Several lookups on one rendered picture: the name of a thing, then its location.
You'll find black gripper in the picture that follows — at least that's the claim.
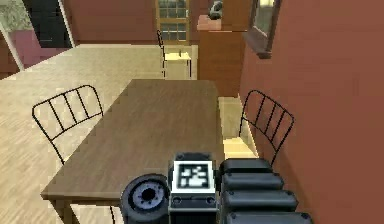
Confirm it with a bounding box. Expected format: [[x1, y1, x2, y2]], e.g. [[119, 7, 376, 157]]
[[120, 173, 172, 224]]

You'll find brown wooden table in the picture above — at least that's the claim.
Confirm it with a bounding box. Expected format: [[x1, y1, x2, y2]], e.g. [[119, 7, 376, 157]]
[[40, 78, 224, 224]]

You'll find brown wooden cabinet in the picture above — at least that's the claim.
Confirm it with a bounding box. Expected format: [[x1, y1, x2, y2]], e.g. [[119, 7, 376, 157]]
[[196, 0, 254, 98]]

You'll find wooden glass-paned door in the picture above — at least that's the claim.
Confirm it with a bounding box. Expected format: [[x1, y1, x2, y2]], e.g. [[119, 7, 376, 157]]
[[155, 0, 191, 45]]

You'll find grey round object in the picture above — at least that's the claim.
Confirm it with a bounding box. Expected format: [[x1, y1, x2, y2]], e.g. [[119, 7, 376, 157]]
[[208, 0, 224, 20]]

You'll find dark doorway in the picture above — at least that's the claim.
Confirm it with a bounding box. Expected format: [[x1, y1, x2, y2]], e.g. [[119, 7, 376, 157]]
[[21, 0, 76, 50]]

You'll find black wire chair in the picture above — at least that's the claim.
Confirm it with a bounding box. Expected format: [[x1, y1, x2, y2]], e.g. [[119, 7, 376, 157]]
[[156, 29, 193, 80], [222, 89, 296, 167], [31, 84, 104, 166]]

